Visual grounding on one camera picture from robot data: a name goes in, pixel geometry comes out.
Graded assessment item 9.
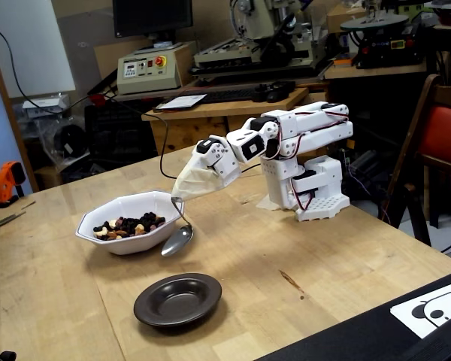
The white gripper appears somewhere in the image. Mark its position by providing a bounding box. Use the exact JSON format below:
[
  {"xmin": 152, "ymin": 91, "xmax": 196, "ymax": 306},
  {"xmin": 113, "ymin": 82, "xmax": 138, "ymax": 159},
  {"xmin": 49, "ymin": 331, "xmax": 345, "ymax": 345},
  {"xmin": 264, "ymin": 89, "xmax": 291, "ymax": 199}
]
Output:
[{"xmin": 171, "ymin": 135, "xmax": 242, "ymax": 200}]

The silver metal spoon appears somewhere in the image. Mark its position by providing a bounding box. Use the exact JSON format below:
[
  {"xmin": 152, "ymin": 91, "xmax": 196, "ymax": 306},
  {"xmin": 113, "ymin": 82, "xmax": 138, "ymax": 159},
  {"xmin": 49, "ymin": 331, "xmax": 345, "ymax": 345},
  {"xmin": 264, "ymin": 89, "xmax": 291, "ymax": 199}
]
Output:
[{"xmin": 160, "ymin": 196, "xmax": 195, "ymax": 258}]

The white octagonal bowl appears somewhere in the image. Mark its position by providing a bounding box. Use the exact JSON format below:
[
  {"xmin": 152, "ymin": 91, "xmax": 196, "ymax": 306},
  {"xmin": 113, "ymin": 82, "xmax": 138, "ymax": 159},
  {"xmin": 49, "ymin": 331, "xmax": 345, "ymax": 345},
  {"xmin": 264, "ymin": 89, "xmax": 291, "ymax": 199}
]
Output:
[{"xmin": 74, "ymin": 190, "xmax": 185, "ymax": 256}]

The brown round plate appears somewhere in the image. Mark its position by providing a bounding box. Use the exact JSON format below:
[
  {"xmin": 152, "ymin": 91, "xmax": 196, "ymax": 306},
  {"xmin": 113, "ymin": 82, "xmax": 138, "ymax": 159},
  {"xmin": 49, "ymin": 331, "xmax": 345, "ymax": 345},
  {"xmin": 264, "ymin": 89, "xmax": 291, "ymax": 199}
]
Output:
[{"xmin": 133, "ymin": 272, "xmax": 223, "ymax": 328}]

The wooden workbench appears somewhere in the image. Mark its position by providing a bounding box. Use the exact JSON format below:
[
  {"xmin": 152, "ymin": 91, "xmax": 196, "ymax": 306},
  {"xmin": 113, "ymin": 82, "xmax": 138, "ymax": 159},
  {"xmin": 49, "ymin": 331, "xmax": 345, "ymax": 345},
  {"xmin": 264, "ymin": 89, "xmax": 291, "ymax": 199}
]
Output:
[{"xmin": 141, "ymin": 86, "xmax": 310, "ymax": 156}]

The white paper sheet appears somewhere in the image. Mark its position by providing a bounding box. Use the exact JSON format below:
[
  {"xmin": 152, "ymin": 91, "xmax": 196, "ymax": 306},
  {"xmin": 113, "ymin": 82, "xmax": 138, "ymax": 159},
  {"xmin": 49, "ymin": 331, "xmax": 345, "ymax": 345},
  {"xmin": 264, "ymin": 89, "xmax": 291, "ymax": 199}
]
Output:
[{"xmin": 153, "ymin": 93, "xmax": 207, "ymax": 113}]

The black keyboard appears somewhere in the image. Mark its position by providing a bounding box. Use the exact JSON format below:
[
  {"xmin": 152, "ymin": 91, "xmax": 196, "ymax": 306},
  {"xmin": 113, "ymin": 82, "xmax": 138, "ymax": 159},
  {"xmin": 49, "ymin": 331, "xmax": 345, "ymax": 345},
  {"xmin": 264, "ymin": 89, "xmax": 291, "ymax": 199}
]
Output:
[{"xmin": 197, "ymin": 88, "xmax": 262, "ymax": 105}]

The mixed nuts and dried fruit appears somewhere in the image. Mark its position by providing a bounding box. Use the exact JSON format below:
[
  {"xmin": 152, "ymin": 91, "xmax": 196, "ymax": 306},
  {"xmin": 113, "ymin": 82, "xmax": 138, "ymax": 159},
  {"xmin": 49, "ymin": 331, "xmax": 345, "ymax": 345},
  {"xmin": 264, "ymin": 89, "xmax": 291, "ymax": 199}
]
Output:
[{"xmin": 92, "ymin": 212, "xmax": 167, "ymax": 241}]

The beige control box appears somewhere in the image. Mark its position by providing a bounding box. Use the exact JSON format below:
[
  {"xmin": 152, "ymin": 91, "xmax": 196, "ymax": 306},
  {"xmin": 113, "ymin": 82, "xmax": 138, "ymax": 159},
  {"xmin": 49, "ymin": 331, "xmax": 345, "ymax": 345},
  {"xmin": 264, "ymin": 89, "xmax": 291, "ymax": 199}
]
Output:
[{"xmin": 117, "ymin": 41, "xmax": 197, "ymax": 96}]

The clear plastic bag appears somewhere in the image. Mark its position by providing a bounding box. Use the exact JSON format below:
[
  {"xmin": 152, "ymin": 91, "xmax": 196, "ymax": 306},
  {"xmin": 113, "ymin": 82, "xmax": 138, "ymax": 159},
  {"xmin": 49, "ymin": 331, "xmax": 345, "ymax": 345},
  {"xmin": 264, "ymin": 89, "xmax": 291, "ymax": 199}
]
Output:
[{"xmin": 33, "ymin": 112, "xmax": 89, "ymax": 166}]

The beige milling machine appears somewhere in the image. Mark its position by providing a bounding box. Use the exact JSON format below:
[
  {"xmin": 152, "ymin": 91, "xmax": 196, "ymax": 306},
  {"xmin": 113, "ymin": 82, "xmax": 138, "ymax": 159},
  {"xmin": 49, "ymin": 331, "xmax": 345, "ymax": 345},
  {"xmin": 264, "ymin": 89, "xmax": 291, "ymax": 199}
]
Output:
[{"xmin": 190, "ymin": 0, "xmax": 326, "ymax": 80}]

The black computer monitor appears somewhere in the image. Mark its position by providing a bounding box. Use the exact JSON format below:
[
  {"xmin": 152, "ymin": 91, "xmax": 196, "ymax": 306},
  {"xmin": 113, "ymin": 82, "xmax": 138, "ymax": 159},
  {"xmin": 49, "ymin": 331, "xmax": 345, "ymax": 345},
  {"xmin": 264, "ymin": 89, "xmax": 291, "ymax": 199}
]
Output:
[{"xmin": 111, "ymin": 0, "xmax": 194, "ymax": 49}]

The white flat box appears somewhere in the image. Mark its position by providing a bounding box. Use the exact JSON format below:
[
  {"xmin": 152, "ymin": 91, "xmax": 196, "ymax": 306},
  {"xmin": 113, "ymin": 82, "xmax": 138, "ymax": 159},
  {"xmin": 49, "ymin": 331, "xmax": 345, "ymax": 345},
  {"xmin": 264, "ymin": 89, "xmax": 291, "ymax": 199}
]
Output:
[{"xmin": 21, "ymin": 93, "xmax": 71, "ymax": 118}]

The orange black handheld tool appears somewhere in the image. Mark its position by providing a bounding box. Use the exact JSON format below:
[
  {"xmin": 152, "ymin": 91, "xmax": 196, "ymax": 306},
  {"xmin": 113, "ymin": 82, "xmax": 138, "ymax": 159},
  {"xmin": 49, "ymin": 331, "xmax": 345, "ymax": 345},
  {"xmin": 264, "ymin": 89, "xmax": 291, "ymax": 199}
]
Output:
[{"xmin": 0, "ymin": 161, "xmax": 26, "ymax": 209}]

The wooden shelf board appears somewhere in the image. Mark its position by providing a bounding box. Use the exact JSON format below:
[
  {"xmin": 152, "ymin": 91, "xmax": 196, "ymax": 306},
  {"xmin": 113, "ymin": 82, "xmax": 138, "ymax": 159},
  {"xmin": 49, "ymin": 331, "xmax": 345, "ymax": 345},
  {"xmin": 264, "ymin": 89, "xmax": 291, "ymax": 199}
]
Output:
[{"xmin": 324, "ymin": 62, "xmax": 428, "ymax": 80}]

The plain cardboard box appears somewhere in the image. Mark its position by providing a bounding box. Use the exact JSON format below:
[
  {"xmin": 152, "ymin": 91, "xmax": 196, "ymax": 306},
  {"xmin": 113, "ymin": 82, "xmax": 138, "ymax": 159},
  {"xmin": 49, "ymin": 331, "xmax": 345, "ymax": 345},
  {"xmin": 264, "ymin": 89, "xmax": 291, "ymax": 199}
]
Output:
[{"xmin": 325, "ymin": 2, "xmax": 368, "ymax": 35}]

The white board panel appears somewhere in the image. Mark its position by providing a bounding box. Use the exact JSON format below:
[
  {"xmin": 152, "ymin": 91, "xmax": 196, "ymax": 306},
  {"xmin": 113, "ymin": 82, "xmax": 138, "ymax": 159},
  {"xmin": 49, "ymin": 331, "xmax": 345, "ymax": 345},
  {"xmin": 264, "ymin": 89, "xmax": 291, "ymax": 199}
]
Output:
[{"xmin": 0, "ymin": 0, "xmax": 77, "ymax": 99}]

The black scroll saw machine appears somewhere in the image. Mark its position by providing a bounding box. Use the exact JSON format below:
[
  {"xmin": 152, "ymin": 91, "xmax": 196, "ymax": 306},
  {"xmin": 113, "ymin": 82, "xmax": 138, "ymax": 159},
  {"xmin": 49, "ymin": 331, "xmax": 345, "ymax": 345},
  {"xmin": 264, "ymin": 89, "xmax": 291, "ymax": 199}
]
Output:
[{"xmin": 340, "ymin": 11, "xmax": 426, "ymax": 70}]

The wooden chair red cushion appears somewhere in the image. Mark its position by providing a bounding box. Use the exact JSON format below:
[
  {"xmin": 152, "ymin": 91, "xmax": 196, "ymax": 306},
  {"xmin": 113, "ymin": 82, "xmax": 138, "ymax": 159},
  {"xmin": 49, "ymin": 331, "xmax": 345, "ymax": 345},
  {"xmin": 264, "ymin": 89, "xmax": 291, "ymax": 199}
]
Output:
[{"xmin": 378, "ymin": 73, "xmax": 451, "ymax": 247}]

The white panda sticker sheet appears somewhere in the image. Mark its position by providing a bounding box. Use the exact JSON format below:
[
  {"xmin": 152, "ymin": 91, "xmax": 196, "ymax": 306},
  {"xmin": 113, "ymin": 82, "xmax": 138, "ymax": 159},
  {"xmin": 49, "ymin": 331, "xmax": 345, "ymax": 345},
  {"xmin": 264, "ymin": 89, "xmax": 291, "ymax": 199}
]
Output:
[{"xmin": 389, "ymin": 277, "xmax": 451, "ymax": 339}]

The wooden easel post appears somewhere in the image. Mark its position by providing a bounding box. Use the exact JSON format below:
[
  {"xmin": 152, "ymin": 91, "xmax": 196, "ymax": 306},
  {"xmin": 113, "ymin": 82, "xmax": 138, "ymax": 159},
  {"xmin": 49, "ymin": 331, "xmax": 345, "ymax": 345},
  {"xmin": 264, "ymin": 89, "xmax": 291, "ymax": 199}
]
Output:
[{"xmin": 0, "ymin": 28, "xmax": 39, "ymax": 193}]

